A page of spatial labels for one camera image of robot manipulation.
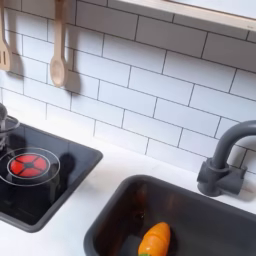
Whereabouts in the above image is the dark grey sink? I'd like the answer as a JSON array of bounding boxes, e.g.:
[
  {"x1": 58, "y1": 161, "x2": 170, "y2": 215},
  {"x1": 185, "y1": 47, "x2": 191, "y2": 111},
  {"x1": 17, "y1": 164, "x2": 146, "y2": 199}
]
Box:
[{"x1": 83, "y1": 174, "x2": 256, "y2": 256}]

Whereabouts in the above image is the dark grey tap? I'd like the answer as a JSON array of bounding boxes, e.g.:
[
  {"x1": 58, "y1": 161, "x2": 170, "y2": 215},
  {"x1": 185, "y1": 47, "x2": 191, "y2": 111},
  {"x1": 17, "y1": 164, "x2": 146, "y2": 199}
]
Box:
[{"x1": 196, "y1": 120, "x2": 256, "y2": 198}]

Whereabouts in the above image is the black stove top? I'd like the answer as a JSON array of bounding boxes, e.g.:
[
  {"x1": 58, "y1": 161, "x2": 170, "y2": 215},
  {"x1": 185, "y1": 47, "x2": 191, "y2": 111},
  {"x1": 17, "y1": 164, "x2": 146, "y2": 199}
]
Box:
[{"x1": 0, "y1": 116, "x2": 104, "y2": 233}]

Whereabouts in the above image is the steel pot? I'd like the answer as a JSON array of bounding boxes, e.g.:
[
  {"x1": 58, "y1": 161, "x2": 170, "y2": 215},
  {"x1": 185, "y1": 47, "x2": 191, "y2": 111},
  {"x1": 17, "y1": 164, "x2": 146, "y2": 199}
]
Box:
[{"x1": 0, "y1": 103, "x2": 21, "y2": 151}]

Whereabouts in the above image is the wooden spoon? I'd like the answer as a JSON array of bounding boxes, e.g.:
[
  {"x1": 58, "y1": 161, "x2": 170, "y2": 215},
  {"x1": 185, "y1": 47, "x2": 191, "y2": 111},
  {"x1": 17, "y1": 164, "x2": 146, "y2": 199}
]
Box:
[{"x1": 49, "y1": 0, "x2": 70, "y2": 88}]

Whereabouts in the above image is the orange toy carrot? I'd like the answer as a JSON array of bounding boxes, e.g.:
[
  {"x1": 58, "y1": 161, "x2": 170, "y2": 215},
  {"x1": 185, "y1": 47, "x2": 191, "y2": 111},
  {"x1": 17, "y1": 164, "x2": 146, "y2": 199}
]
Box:
[{"x1": 137, "y1": 221, "x2": 172, "y2": 256}]

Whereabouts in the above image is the wooden slotted spatula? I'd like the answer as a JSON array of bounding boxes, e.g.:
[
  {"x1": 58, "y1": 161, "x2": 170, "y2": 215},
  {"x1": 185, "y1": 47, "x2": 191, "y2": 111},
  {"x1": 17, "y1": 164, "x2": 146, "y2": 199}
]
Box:
[{"x1": 0, "y1": 0, "x2": 12, "y2": 73}]

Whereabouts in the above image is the wooden shelf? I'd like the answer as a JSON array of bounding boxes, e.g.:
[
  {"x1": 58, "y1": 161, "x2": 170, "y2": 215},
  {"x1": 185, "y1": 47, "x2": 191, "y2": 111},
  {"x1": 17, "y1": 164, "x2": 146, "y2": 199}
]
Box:
[{"x1": 109, "y1": 0, "x2": 256, "y2": 41}]

